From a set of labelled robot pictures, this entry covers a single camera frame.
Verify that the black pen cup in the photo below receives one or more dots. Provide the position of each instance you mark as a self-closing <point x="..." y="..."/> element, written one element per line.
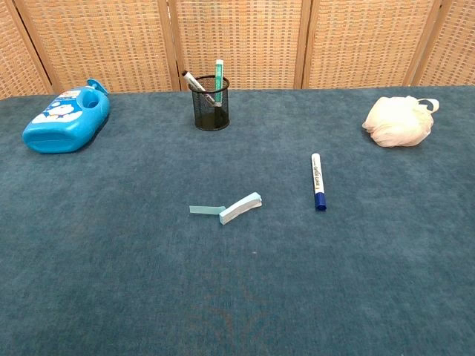
<point x="211" y="118"/>

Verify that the blue capped white marker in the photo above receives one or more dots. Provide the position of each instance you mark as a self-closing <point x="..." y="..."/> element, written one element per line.
<point x="317" y="174"/>

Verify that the green white marker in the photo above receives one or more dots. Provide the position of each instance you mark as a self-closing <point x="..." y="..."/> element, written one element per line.
<point x="219" y="74"/>

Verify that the black capped white marker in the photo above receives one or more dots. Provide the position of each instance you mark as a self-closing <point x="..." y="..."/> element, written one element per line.
<point x="191" y="79"/>

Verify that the blue carpet table mat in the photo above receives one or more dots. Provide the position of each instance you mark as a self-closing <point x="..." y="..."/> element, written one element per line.
<point x="148" y="267"/>

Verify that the wicker folding screen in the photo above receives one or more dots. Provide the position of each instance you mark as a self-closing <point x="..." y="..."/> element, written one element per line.
<point x="237" y="37"/>

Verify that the pale pink bath loofah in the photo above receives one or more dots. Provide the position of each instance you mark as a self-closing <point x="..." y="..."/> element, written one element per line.
<point x="397" y="124"/>

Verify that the blue cartoon pump bottle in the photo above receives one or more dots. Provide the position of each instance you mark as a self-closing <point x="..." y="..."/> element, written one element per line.
<point x="70" y="128"/>

